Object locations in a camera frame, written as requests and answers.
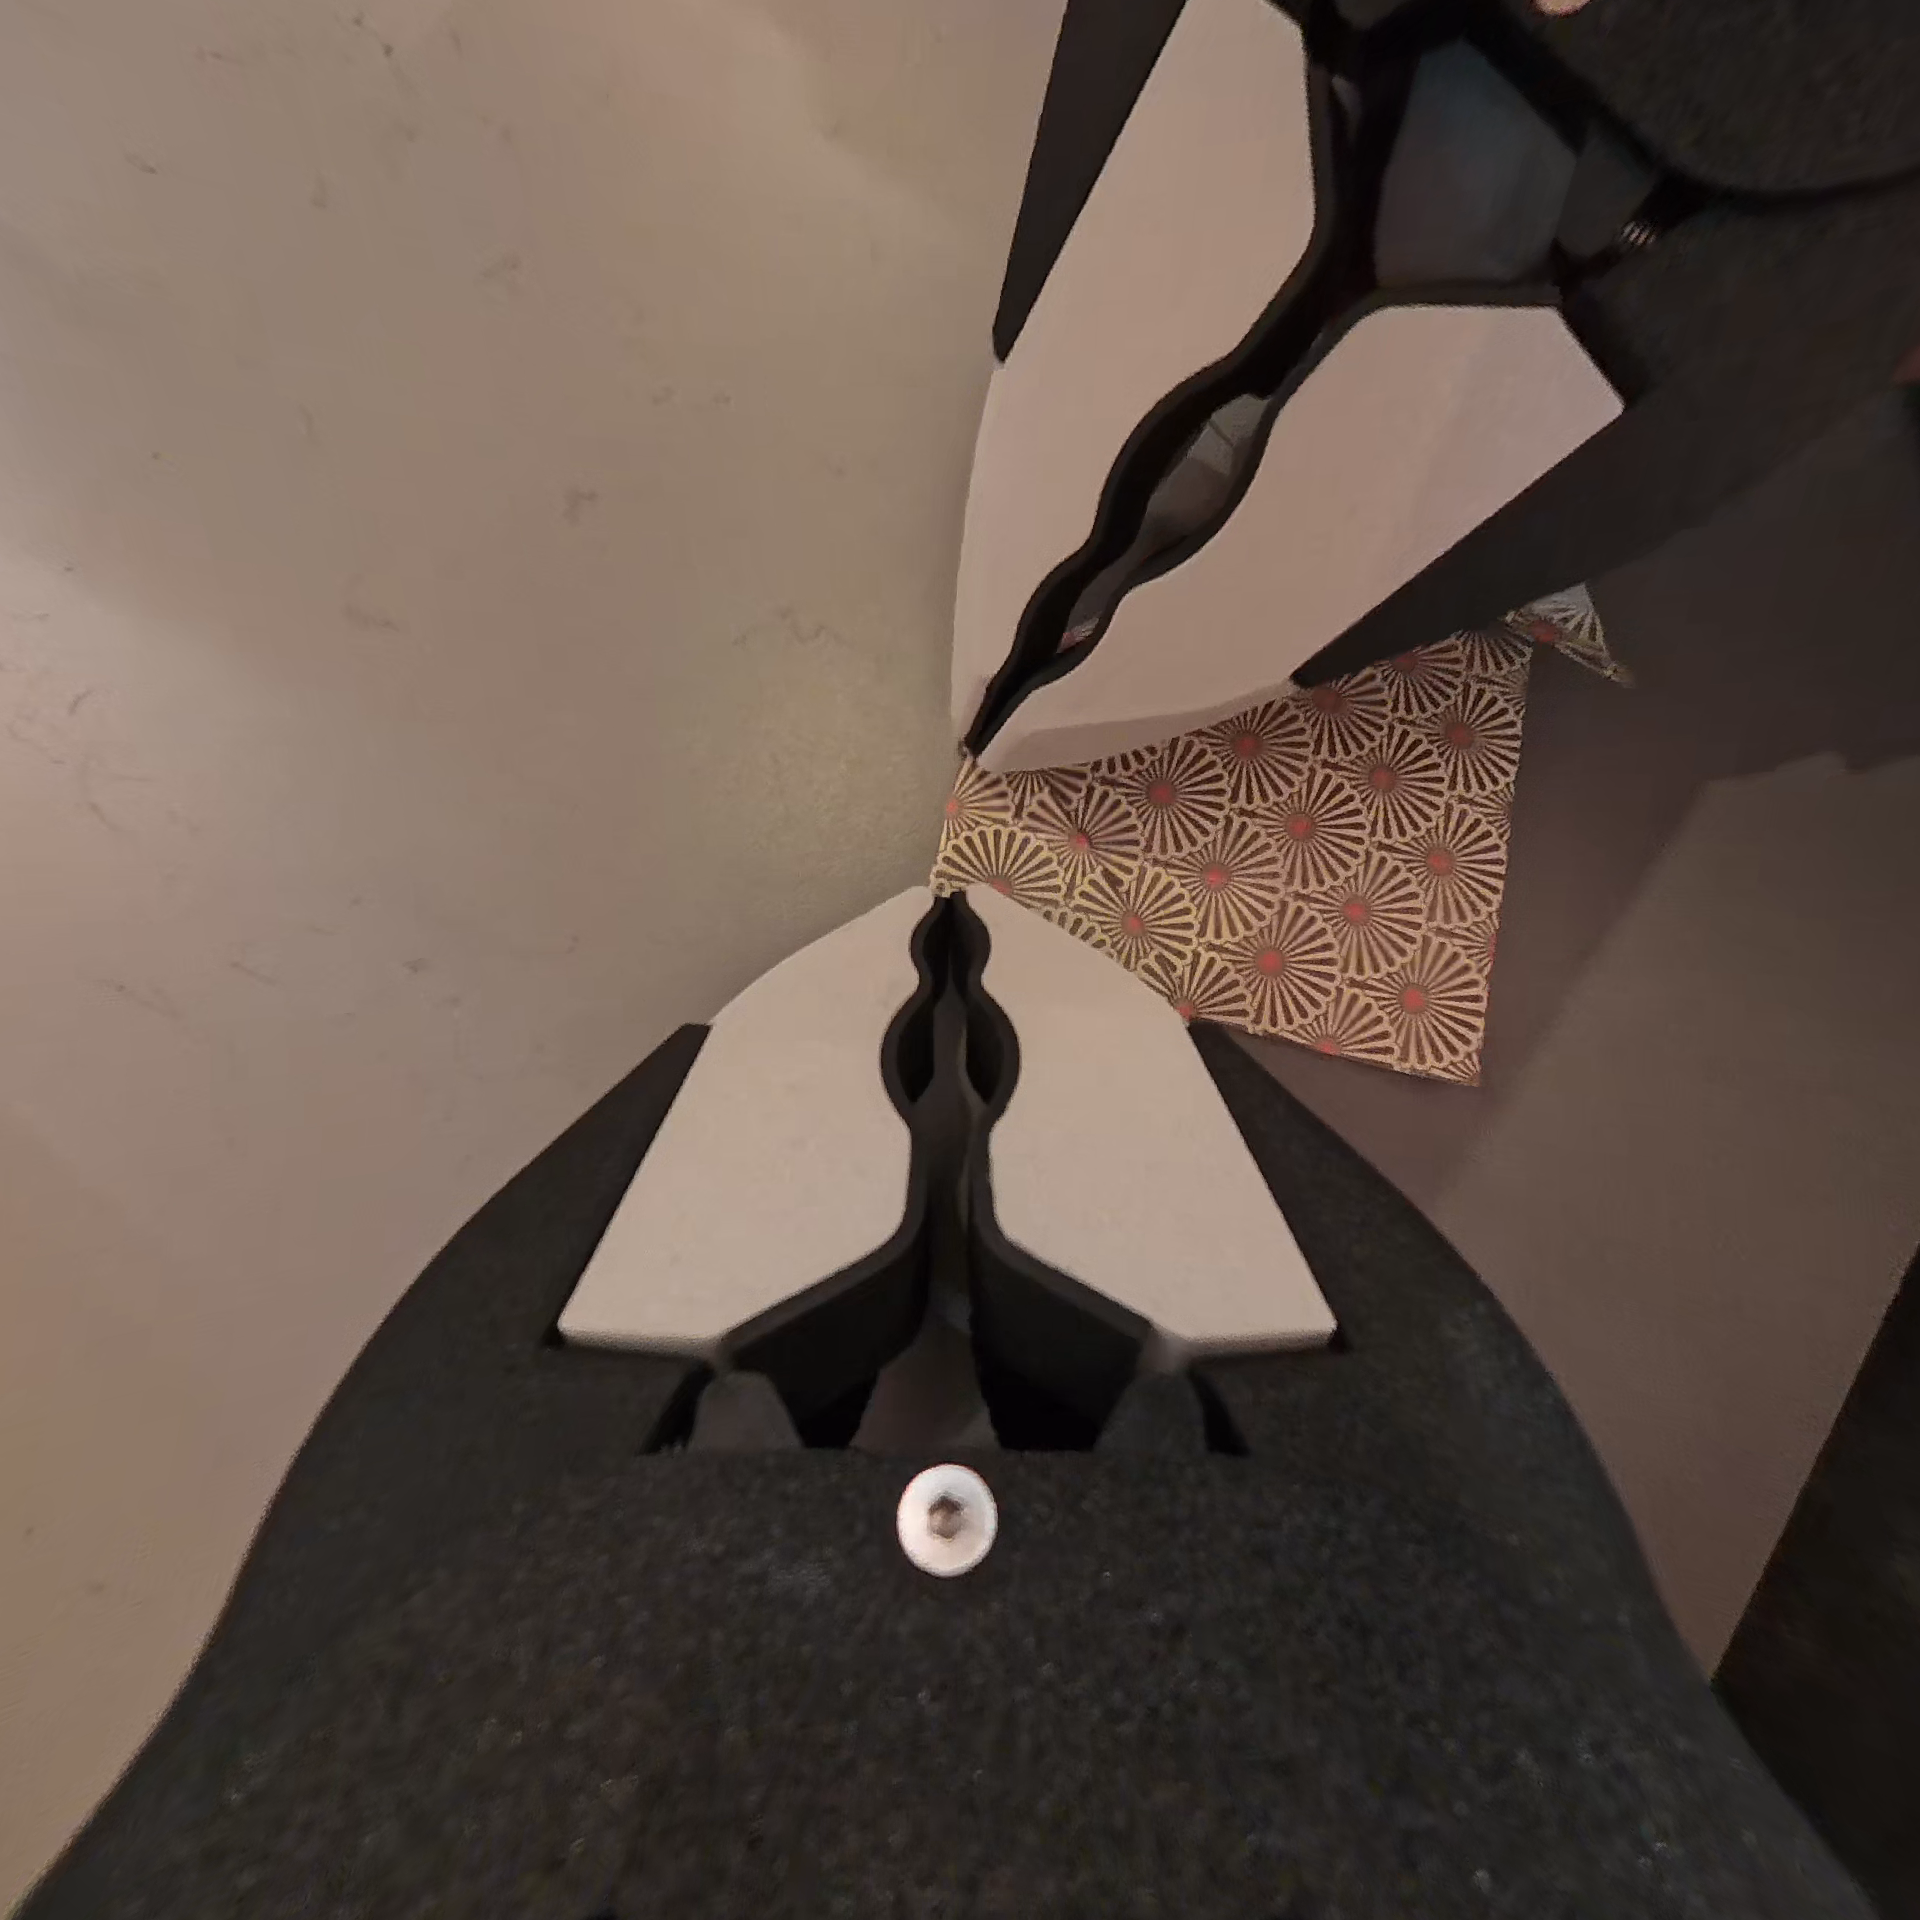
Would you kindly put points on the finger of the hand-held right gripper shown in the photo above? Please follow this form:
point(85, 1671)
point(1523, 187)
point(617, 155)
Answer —
point(1168, 224)
point(1411, 479)

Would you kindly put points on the gold patterned origami paper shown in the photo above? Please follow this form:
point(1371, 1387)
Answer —
point(1321, 868)

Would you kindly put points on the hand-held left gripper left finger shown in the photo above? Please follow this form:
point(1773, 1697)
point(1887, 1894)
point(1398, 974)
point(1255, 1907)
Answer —
point(751, 1171)

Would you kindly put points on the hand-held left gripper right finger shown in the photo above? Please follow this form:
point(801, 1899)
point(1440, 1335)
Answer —
point(1140, 1171)

